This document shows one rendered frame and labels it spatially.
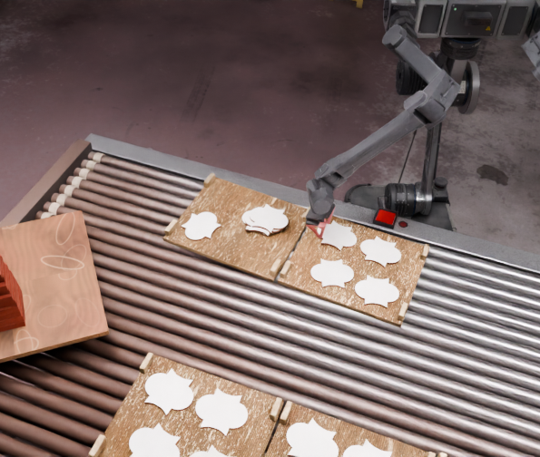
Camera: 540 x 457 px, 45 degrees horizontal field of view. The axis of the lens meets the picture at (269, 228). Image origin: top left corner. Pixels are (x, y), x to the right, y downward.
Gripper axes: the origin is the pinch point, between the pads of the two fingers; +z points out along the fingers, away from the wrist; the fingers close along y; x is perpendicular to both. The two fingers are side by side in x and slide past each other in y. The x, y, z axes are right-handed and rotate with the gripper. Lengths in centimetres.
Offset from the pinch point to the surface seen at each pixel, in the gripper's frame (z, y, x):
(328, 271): 2.9, -16.3, -7.2
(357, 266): 5.5, -9.4, -14.5
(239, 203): -6.4, 0.9, 31.5
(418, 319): 13.5, -20.5, -37.1
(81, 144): -25, 3, 97
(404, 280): 9.4, -8.9, -29.8
